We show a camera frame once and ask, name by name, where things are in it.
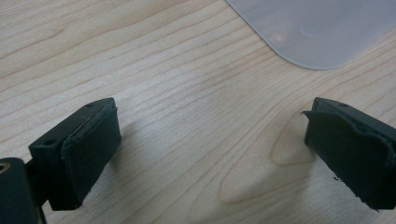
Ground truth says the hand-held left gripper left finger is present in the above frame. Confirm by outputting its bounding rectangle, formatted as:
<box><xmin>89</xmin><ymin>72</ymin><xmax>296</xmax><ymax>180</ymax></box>
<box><xmin>28</xmin><ymin>97</ymin><xmax>122</xmax><ymax>212</ymax></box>

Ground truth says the translucent white plastic board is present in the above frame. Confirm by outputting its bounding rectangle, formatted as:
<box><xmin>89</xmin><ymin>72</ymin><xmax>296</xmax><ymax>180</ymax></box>
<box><xmin>224</xmin><ymin>0</ymin><xmax>396</xmax><ymax>70</ymax></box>

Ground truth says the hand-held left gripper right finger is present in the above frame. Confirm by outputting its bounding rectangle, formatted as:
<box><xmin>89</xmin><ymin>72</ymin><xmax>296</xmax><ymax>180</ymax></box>
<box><xmin>302</xmin><ymin>96</ymin><xmax>396</xmax><ymax>212</ymax></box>

